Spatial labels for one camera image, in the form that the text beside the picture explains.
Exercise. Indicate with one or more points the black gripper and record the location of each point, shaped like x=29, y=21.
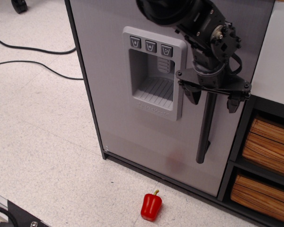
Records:
x=218, y=81

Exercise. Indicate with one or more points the black bar door handle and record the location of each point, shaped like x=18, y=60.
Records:
x=206, y=126

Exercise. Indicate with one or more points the grey toy fridge door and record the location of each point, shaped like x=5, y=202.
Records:
x=132, y=142

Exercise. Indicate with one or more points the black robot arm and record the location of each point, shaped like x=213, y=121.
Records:
x=213, y=41

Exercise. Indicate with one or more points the dark fridge cabinet body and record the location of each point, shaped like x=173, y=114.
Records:
x=85, y=82

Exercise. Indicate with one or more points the white countertop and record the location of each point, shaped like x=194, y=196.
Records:
x=268, y=79

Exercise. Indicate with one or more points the dark grey shelf unit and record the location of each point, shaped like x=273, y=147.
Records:
x=237, y=164

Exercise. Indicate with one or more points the grey water dispenser panel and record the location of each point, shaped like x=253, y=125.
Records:
x=152, y=61

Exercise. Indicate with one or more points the upper woven storage basket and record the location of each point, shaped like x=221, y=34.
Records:
x=264, y=144

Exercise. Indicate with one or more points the woven storage basket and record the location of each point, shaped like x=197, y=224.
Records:
x=259, y=196
x=264, y=144

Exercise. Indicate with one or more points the lower woven storage basket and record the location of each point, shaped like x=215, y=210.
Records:
x=259, y=196

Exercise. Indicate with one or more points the red bell pepper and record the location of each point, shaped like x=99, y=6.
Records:
x=151, y=206

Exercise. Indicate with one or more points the black caster wheel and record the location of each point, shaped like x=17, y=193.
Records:
x=19, y=6

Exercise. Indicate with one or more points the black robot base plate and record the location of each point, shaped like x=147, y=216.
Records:
x=24, y=218

